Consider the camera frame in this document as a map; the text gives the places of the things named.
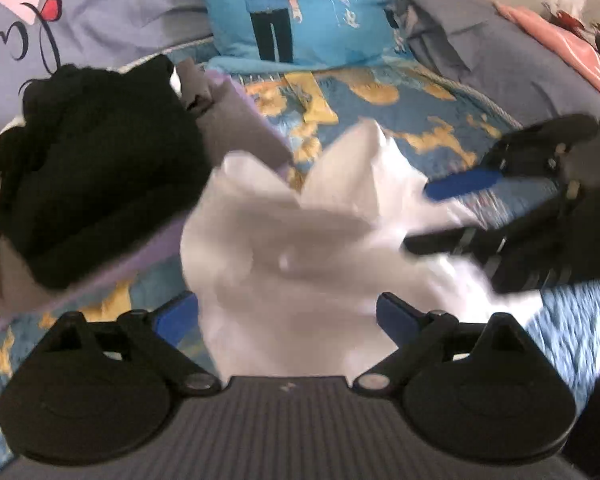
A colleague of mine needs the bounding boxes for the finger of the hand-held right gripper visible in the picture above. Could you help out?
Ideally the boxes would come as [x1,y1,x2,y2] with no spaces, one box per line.
[402,195,586,295]
[424,114,600,202]

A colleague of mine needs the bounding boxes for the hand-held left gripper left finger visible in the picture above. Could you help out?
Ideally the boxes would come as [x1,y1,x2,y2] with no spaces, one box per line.
[42,290,222,396]

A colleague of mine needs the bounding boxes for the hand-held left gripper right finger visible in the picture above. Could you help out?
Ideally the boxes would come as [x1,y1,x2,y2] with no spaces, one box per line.
[352,291,536,396]

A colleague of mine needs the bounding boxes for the white t-shirt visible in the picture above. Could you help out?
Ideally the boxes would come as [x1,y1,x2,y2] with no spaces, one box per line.
[180,117,546,386]

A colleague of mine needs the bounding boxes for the purple folded garment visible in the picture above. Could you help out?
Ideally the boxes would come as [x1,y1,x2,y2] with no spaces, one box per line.
[0,70,261,337]

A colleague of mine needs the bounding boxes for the blue patterned quilt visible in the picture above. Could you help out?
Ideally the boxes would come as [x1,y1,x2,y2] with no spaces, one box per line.
[0,40,600,461]

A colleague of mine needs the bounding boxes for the grey-blue bed sheet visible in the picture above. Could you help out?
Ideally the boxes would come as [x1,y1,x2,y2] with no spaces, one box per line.
[395,0,600,122]

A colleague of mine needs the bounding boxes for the black folded garment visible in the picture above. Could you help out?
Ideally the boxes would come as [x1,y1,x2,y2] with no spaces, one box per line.
[0,54,214,291]

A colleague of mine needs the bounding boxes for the pink towel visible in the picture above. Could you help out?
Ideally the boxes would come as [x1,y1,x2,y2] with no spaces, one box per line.
[495,2,600,100]

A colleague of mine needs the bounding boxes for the grey-brown garment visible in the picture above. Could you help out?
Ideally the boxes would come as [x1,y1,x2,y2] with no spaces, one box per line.
[0,57,293,321]

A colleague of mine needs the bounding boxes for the blue cartoon pillow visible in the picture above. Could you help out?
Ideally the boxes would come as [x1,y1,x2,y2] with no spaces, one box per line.
[197,0,417,73]

